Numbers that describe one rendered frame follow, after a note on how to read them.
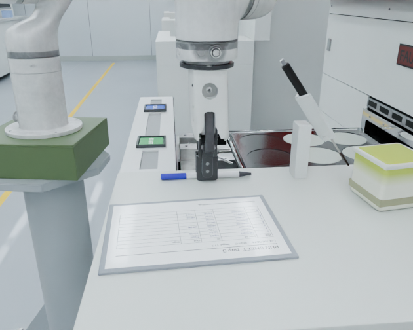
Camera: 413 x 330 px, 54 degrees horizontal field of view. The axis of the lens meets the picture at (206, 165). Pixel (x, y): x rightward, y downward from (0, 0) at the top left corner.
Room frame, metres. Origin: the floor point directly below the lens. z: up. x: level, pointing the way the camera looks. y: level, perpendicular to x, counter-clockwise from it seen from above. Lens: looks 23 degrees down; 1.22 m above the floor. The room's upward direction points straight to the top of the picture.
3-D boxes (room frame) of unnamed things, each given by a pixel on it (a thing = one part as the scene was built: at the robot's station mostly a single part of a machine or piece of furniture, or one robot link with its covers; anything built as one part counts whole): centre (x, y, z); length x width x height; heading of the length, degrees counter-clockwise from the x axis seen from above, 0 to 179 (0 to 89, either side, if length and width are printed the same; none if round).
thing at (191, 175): (0.57, 0.00, 0.97); 0.14 x 0.01 x 0.01; 95
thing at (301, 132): (0.59, -0.16, 1.03); 0.06 x 0.04 x 0.13; 95
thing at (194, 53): (0.57, 0.00, 1.16); 0.09 x 0.08 x 0.03; 5
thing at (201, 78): (0.57, 0.00, 1.09); 0.10 x 0.07 x 0.11; 5
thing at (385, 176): (0.51, -0.25, 1.00); 0.07 x 0.07 x 0.07; 14
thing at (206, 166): (0.55, 0.00, 1.00); 0.03 x 0.03 x 0.07; 5
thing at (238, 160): (0.83, -0.07, 0.90); 0.38 x 0.01 x 0.01; 5
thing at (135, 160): (0.88, 0.12, 0.89); 0.55 x 0.09 x 0.14; 5
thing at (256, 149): (0.84, -0.25, 0.90); 0.34 x 0.34 x 0.01; 5
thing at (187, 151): (0.88, 0.02, 0.89); 0.08 x 0.03 x 0.03; 95
